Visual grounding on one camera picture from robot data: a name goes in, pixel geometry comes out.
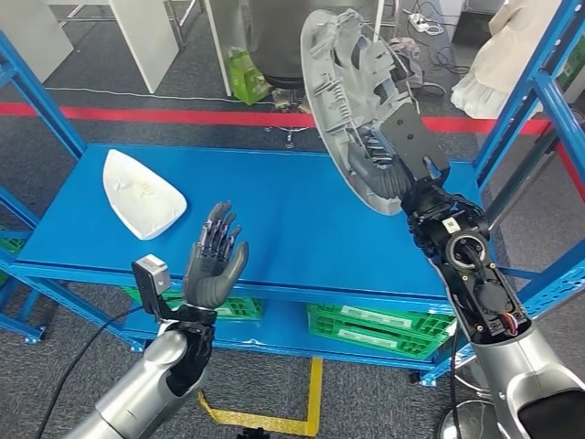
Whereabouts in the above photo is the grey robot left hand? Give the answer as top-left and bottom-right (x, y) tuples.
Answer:
(182, 200), (250, 310)

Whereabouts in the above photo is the white power strip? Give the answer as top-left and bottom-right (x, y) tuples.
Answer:
(408, 12), (443, 36)

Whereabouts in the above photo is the white mirror housing shell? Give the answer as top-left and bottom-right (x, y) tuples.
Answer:
(102, 148), (188, 241)

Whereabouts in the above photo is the silver wheel hubcap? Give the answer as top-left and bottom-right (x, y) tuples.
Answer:
(300, 8), (426, 216)

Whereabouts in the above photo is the chrome swivel stool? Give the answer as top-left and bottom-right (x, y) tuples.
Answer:
(269, 87), (312, 150)

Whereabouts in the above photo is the white table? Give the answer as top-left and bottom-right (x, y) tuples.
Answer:
(0, 0), (74, 84)
(107, 0), (180, 95)

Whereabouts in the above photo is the yellow floor marking tape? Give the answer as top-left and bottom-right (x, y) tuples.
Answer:
(198, 357), (323, 439)

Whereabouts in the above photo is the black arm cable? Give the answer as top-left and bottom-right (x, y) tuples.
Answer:
(35, 305), (145, 439)

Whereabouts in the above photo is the green bag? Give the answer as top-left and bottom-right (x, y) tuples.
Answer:
(227, 47), (271, 107)

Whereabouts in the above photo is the right wrist camera mount plate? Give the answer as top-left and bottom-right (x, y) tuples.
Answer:
(380, 102), (451, 183)

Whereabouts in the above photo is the dark stanchion post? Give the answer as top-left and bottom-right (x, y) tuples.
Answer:
(486, 127), (561, 225)

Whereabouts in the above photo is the grey backpack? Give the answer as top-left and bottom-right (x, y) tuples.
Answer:
(388, 36), (424, 92)

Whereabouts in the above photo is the black computer case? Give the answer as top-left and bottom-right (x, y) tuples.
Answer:
(450, 0), (495, 47)

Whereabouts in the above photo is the person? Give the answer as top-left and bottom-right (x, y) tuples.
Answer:
(248, 0), (380, 92)
(450, 0), (563, 121)

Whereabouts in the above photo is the green plastic crate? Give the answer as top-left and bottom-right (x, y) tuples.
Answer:
(308, 321), (440, 361)
(307, 303), (458, 340)
(123, 284), (265, 322)
(0, 236), (26, 286)
(557, 51), (585, 92)

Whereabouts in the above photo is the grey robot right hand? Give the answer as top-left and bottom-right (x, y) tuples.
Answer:
(347, 136), (415, 204)

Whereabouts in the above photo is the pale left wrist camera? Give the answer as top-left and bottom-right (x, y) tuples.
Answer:
(131, 254), (173, 319)

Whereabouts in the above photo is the blue metal shelf rack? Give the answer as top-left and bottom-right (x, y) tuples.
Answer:
(0, 181), (47, 347)
(0, 0), (585, 389)

